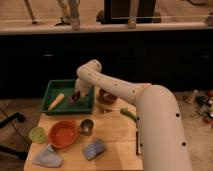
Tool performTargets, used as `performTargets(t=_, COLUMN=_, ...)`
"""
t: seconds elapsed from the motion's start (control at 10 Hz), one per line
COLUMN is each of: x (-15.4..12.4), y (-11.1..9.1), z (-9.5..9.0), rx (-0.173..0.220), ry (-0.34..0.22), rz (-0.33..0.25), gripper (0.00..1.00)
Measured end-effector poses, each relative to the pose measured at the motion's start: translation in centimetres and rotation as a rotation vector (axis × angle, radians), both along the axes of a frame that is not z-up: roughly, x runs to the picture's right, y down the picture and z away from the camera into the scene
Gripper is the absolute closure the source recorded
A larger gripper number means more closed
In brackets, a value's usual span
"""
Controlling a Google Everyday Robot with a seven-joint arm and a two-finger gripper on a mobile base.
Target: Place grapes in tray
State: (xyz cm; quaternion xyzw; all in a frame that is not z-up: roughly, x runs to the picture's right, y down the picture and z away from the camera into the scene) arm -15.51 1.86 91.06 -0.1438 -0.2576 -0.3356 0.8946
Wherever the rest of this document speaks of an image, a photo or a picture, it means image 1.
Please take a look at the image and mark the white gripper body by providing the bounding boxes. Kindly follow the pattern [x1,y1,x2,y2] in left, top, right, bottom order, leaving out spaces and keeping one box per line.
[75,78,92,98]

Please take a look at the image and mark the dark purple grapes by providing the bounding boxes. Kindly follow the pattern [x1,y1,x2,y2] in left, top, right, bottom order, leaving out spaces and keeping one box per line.
[69,92,81,104]

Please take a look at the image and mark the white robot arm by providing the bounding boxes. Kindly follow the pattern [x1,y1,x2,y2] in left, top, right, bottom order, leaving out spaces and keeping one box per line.
[75,60,192,171]

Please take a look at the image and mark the green plastic tray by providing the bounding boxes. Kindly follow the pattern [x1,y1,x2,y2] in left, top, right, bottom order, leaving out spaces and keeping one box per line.
[41,79,95,115]

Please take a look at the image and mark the dark brown bowl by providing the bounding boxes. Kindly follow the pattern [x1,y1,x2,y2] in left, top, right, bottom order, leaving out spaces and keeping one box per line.
[98,89,117,105]

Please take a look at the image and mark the small metal cup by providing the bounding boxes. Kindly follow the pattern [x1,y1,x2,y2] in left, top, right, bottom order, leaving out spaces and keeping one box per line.
[80,119,94,136]

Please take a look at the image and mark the orange plastic bowl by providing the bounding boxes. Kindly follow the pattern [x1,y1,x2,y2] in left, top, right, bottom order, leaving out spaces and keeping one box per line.
[48,120,78,149]

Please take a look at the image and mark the light green plastic cup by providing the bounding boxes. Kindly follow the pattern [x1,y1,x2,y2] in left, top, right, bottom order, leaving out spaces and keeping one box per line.
[29,127,48,144]

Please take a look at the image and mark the black stand leg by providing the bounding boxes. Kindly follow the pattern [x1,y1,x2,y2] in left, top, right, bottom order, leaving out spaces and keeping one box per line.
[0,112,26,129]

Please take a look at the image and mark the light blue cloth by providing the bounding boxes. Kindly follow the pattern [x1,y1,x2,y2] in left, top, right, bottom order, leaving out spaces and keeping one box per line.
[32,144,62,168]

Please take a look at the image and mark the black cabinet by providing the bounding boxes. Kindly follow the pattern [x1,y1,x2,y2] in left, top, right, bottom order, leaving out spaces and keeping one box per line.
[0,29,213,99]

